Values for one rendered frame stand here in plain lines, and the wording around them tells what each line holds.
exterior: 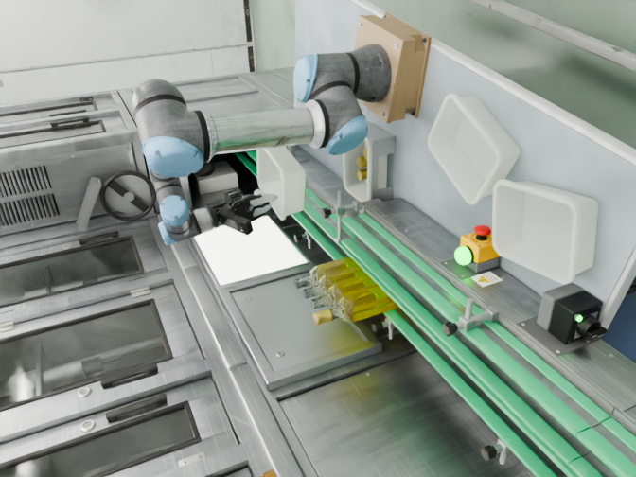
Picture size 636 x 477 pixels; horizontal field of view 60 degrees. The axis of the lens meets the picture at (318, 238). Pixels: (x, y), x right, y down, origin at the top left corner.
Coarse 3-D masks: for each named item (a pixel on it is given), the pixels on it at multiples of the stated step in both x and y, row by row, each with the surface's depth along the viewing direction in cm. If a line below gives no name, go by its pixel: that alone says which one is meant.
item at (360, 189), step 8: (360, 144) 178; (368, 144) 161; (352, 152) 178; (360, 152) 179; (368, 152) 162; (344, 160) 179; (352, 160) 180; (368, 160) 163; (344, 168) 180; (352, 168) 181; (360, 168) 182; (368, 168) 164; (344, 176) 182; (352, 176) 182; (368, 176) 166; (344, 184) 183; (352, 184) 183; (360, 184) 184; (368, 184) 167; (352, 192) 179; (360, 192) 178; (368, 192) 168; (360, 200) 175; (368, 200) 170
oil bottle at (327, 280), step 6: (342, 270) 157; (348, 270) 156; (354, 270) 156; (360, 270) 156; (324, 276) 154; (330, 276) 154; (336, 276) 154; (342, 276) 154; (348, 276) 154; (354, 276) 154; (324, 282) 152; (330, 282) 151; (336, 282) 152; (324, 288) 152; (324, 294) 153
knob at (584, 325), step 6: (588, 318) 105; (594, 318) 105; (582, 324) 105; (588, 324) 104; (594, 324) 104; (600, 324) 105; (576, 330) 106; (582, 330) 105; (588, 330) 104; (594, 330) 104; (600, 330) 104; (606, 330) 104; (588, 336) 104; (594, 336) 103
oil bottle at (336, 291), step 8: (352, 280) 151; (360, 280) 151; (368, 280) 151; (336, 288) 148; (344, 288) 148; (352, 288) 148; (360, 288) 148; (368, 288) 149; (336, 296) 146; (336, 304) 147
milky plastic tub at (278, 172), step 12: (264, 156) 170; (276, 156) 160; (288, 156) 161; (264, 168) 173; (276, 168) 174; (288, 168) 155; (300, 168) 156; (264, 180) 175; (276, 180) 176; (288, 180) 154; (300, 180) 156; (276, 192) 172; (288, 192) 156; (300, 192) 159; (276, 204) 167; (288, 204) 159; (300, 204) 162
